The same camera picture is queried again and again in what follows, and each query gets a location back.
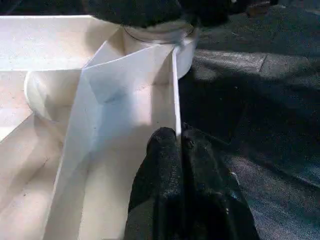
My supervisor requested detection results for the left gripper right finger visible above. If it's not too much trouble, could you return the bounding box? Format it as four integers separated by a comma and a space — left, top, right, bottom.
180, 122, 261, 240

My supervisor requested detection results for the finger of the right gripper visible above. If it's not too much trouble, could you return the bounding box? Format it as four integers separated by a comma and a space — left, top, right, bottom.
189, 0, 234, 28
89, 0, 191, 29

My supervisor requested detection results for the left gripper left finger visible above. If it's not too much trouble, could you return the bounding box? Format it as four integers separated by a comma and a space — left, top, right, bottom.
127, 126, 186, 240

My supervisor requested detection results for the white plastic table leg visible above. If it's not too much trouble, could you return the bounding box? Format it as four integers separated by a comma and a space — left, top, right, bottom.
123, 21, 196, 45

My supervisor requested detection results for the white plastic table top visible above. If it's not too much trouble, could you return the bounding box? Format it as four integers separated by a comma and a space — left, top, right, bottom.
0, 14, 200, 240

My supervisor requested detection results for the black work mat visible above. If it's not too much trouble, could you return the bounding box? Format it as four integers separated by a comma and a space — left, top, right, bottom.
0, 0, 320, 240

